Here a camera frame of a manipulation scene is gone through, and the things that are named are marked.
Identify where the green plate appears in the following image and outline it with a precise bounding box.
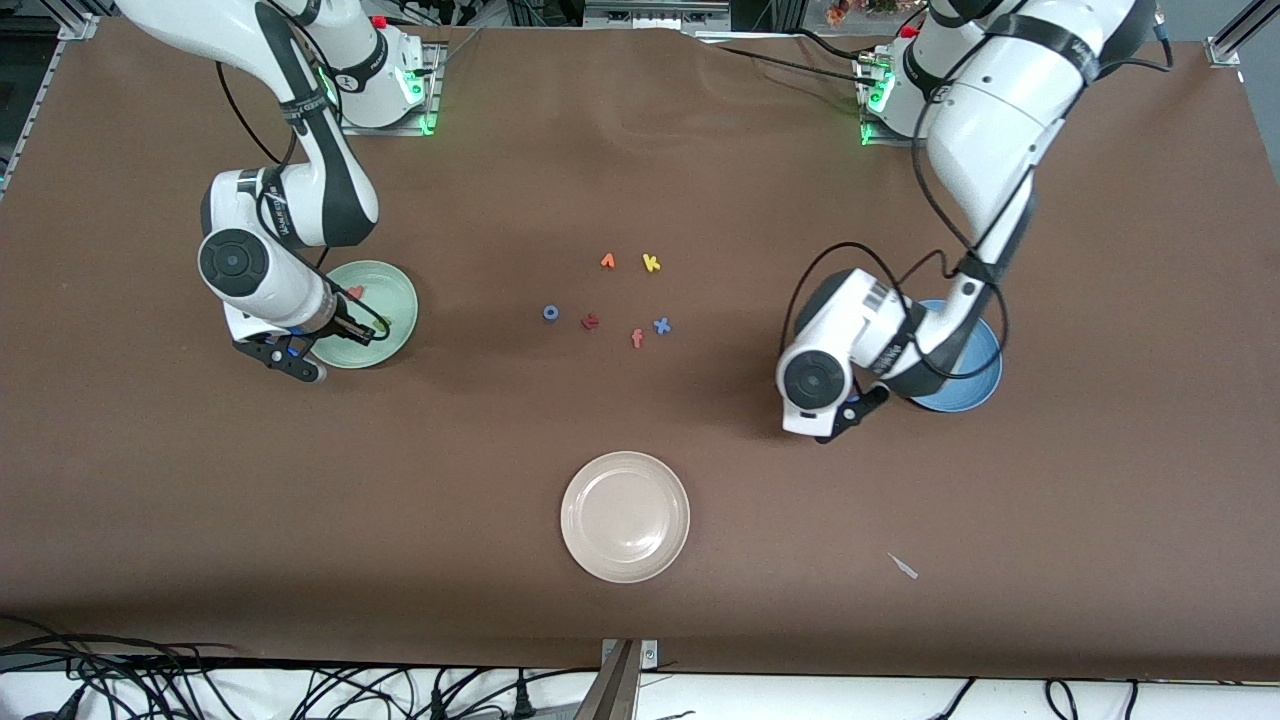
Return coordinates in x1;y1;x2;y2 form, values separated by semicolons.
310;260;419;370

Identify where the brown table cover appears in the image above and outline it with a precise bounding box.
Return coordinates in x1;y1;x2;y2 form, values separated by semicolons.
0;15;1280;681

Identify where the beige plate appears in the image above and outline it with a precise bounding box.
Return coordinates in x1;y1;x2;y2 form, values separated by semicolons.
560;451;692;585

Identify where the metal background fixture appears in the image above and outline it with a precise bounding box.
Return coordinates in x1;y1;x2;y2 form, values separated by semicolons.
583;0;733;33

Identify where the orange decorative object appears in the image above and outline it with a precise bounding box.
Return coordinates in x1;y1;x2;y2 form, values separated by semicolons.
825;0;906;26

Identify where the blue plate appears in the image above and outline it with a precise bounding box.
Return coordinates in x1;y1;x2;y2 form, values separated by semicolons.
905;298;1004;414

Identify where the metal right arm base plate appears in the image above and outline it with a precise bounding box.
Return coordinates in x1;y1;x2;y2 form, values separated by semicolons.
333;45;441;136

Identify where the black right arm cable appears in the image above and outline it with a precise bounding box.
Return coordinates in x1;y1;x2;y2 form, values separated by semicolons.
215;60;393;346

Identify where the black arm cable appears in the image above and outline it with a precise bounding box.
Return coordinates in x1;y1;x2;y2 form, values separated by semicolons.
790;30;1173;381
215;60;393;346

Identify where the aluminium frame post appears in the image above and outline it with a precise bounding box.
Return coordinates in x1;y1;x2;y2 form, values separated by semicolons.
1205;0;1280;66
55;0;101;41

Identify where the tangled black floor cable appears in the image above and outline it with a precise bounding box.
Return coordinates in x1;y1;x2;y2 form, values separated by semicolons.
0;615;241;720

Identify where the metal mounting bracket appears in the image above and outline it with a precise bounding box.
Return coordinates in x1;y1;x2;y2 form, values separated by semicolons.
600;638;659;673

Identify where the grey camera mount bar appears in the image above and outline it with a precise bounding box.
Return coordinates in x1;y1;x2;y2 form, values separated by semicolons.
572;640;641;720

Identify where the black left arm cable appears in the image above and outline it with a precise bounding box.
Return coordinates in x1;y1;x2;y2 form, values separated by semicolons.
790;30;1173;381

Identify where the black power cable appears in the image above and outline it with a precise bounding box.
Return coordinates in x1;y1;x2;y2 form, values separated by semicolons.
700;28;881;89

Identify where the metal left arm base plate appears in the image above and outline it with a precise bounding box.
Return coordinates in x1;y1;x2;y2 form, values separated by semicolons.
860;55;926;148

